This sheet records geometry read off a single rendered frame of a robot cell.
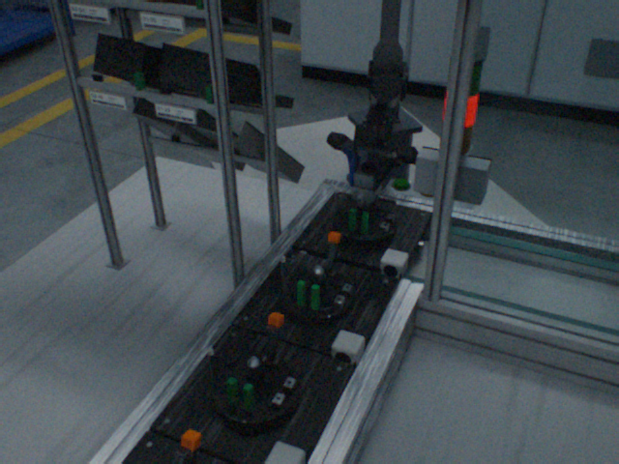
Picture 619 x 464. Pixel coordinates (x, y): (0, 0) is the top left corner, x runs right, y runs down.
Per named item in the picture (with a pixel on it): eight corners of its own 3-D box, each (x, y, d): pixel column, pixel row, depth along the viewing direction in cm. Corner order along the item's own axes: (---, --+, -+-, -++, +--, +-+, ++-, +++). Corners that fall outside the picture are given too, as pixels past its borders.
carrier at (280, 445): (230, 333, 114) (223, 278, 107) (354, 372, 106) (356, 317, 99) (150, 436, 96) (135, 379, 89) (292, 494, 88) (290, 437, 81)
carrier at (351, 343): (288, 256, 133) (286, 206, 125) (398, 286, 124) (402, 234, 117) (231, 331, 114) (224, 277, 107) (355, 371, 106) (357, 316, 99)
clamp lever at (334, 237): (326, 268, 122) (332, 230, 120) (336, 271, 121) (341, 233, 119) (319, 273, 118) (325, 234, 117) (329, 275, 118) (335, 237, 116)
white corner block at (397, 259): (386, 263, 130) (387, 246, 128) (407, 268, 129) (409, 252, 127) (378, 275, 127) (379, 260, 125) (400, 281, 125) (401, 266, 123)
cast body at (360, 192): (362, 185, 136) (363, 156, 132) (381, 188, 134) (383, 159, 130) (348, 204, 129) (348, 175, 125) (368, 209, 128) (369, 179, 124)
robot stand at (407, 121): (392, 169, 181) (397, 103, 169) (417, 193, 169) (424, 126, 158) (345, 179, 176) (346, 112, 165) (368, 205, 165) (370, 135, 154)
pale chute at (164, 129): (202, 158, 161) (209, 141, 161) (243, 171, 155) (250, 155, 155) (130, 113, 136) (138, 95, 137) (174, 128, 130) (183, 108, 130)
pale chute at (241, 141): (254, 169, 156) (261, 153, 156) (298, 184, 150) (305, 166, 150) (189, 125, 131) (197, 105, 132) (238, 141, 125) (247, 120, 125)
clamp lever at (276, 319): (268, 354, 103) (274, 310, 102) (279, 358, 103) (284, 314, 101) (257, 362, 100) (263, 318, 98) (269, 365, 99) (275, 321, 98)
